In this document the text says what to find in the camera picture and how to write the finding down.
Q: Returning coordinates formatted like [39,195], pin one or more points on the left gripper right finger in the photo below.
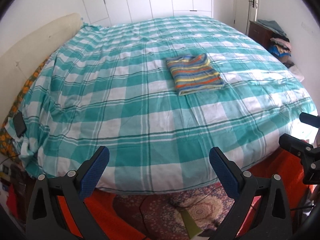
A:
[272,219]

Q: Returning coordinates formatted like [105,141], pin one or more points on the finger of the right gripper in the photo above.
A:
[309,119]
[309,157]

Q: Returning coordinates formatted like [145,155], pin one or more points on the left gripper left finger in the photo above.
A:
[45,219]

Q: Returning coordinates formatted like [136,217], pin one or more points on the striped knit sweater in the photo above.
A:
[192,74]

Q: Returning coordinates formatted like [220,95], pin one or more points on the pile of clothes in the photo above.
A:
[278,44]

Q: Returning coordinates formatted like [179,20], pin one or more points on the olive green stool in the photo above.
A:
[191,227]

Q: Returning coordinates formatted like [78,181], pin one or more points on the orange floral sheet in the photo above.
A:
[7,148]

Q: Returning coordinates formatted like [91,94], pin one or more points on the black device on bed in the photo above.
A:
[19,124]

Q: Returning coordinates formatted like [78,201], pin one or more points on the red patterned rug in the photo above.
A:
[158,216]

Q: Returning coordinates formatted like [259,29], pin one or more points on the dark wooden nightstand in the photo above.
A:
[260,34]

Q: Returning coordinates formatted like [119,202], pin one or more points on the teal plaid bedspread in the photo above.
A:
[111,87]

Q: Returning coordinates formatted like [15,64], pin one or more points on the white door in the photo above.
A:
[245,12]

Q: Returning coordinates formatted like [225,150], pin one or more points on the beige headboard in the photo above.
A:
[22,59]

